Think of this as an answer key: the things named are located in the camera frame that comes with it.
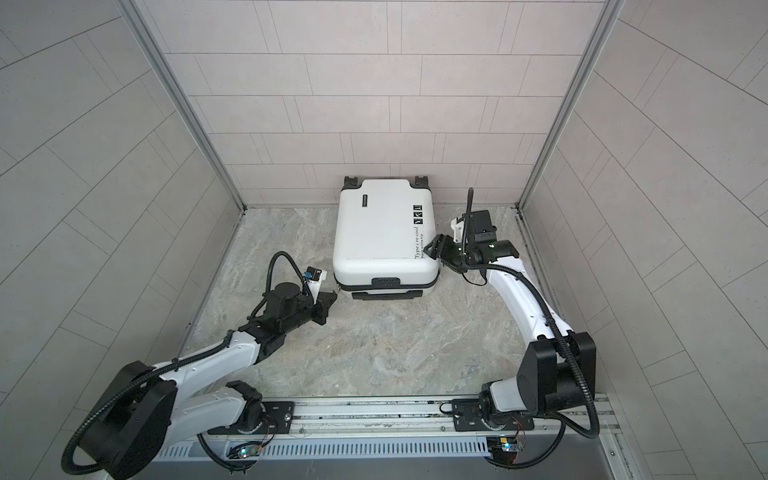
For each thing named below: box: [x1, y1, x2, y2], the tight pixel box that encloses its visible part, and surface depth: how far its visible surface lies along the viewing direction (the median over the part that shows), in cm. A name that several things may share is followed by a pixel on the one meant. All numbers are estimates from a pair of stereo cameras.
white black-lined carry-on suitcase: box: [332, 176, 439, 300], surface depth 84 cm
